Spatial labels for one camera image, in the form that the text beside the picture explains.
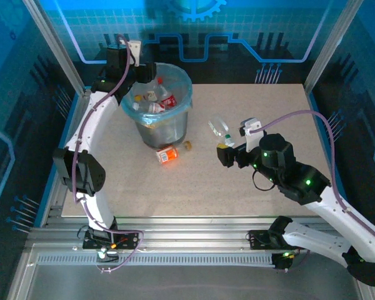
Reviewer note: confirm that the bottle orange barcode label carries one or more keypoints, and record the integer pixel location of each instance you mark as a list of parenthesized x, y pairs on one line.
[(168, 155)]

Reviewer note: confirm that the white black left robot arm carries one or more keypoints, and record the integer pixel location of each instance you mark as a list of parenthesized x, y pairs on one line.
[(90, 125)]

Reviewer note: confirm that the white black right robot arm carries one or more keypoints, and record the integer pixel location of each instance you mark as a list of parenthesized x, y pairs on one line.
[(331, 206)]

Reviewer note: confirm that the metal mesh waste bin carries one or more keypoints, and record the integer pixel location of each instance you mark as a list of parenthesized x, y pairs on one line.
[(165, 131)]

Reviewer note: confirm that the clear bottle green cap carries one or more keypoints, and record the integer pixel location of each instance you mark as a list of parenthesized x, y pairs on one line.
[(228, 140)]

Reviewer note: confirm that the large clear plastic bottle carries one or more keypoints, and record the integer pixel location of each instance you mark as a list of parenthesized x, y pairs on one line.
[(218, 126)]

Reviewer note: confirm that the clear bottle red cap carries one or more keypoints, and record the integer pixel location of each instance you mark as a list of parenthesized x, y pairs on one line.
[(169, 100)]

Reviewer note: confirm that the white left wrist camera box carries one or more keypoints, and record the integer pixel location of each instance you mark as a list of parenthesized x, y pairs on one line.
[(136, 50)]

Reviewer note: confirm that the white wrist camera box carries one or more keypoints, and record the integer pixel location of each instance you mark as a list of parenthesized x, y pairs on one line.
[(136, 50), (251, 125)]

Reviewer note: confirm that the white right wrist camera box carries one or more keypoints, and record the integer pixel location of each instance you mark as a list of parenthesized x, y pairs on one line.
[(251, 125)]

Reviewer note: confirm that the aluminium frame post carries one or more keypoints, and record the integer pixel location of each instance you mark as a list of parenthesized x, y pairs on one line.
[(57, 47), (332, 47)]

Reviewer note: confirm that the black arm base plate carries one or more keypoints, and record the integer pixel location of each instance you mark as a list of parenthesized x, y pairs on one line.
[(129, 240), (257, 239)]

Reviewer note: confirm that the aluminium front frame rail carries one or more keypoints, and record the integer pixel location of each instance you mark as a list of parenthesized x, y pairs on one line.
[(190, 231)]

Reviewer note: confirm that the aluminium side frame rail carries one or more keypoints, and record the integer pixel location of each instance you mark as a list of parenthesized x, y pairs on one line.
[(57, 209)]

